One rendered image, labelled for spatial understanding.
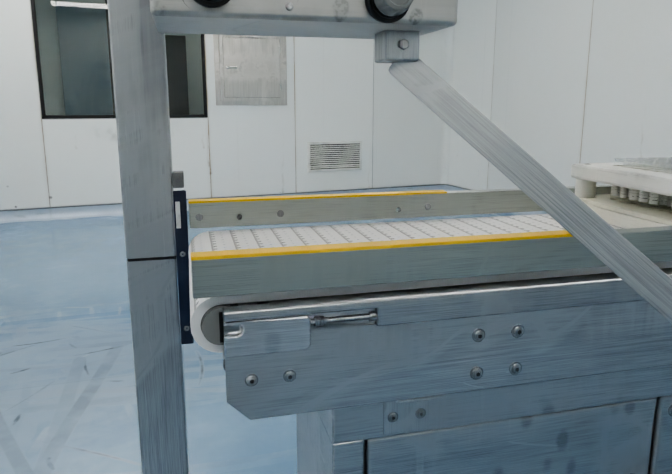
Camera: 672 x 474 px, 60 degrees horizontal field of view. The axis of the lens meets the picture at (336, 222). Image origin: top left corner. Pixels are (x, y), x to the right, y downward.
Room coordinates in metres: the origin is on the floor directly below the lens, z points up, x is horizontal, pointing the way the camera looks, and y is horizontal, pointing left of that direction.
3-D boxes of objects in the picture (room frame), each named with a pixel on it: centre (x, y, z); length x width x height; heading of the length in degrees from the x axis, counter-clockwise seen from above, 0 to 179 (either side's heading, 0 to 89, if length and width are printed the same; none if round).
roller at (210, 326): (0.58, 0.13, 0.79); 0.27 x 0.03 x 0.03; 14
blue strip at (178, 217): (0.71, 0.19, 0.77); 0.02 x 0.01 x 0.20; 104
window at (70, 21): (5.22, 1.83, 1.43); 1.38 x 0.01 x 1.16; 112
